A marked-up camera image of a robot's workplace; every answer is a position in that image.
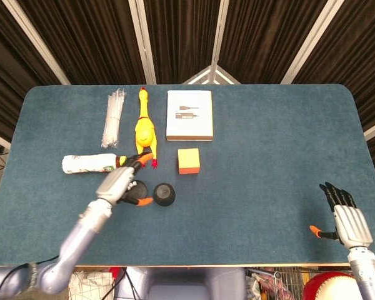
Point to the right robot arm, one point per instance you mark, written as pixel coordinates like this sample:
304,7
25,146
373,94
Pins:
365,275

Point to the white patterned plastic bag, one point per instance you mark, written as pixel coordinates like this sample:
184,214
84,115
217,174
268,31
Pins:
90,287

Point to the white bottle with yellow cap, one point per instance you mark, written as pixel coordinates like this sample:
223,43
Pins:
87,163

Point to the black faceted dome object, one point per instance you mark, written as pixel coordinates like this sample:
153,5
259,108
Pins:
164,195

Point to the white flat cardboard box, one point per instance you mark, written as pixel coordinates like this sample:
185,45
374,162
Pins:
189,128

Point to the black round lid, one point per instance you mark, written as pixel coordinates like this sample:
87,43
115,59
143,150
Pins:
141,190

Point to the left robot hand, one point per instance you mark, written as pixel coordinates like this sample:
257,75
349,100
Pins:
115,184

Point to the blue felt table cover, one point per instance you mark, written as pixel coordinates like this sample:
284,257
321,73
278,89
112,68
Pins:
253,187

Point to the white diagonal frame brace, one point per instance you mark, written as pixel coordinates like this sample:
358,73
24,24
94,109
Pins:
226,76
196,76

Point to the red and white ball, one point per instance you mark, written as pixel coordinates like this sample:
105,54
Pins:
328,287

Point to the orange and yellow cube block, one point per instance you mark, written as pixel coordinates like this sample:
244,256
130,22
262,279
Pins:
189,159

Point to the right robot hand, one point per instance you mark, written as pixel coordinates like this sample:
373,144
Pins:
351,225

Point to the clear bag of plastic straws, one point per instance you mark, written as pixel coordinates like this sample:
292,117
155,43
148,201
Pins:
112,118

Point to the small white die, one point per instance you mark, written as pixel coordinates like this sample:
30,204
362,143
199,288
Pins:
130,188
132,183

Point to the dark brown pleated curtain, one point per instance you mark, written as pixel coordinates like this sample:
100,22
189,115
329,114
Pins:
97,37

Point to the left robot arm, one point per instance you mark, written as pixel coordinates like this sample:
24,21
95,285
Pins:
81,231

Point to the yellow rubber chicken toy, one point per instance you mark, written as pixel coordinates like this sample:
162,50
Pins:
145,131

